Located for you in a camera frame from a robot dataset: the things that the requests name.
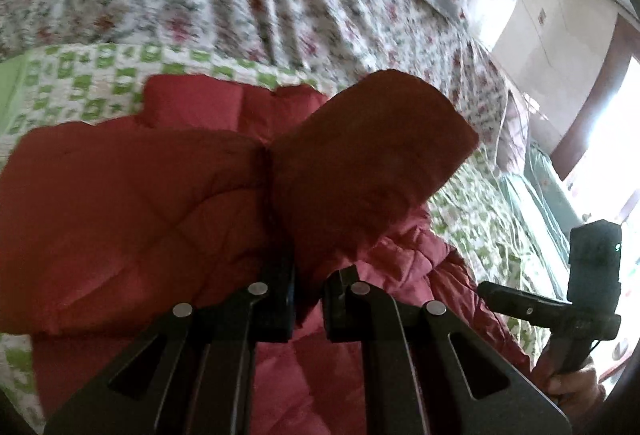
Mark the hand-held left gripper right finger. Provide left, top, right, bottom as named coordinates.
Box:
left=324, top=264, right=572, bottom=435

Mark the light teal floral cloth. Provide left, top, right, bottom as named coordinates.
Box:
left=500, top=140, right=583, bottom=306

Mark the wall curtain rail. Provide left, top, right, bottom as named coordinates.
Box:
left=584, top=0, right=640, bottom=22

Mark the person's right hand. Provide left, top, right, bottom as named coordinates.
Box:
left=531, top=354, right=607, bottom=412

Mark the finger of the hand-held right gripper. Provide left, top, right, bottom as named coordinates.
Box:
left=477, top=281, right=572, bottom=323

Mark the brown door frame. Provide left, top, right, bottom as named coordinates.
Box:
left=552, top=12, right=640, bottom=183

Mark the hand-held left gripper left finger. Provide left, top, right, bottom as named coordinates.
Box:
left=44, top=251, right=297, bottom=435

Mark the red padded jacket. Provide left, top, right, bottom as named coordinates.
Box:
left=0, top=69, right=535, bottom=435

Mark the green patterned bed sheet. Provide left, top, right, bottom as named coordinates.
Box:
left=0, top=42, right=568, bottom=435

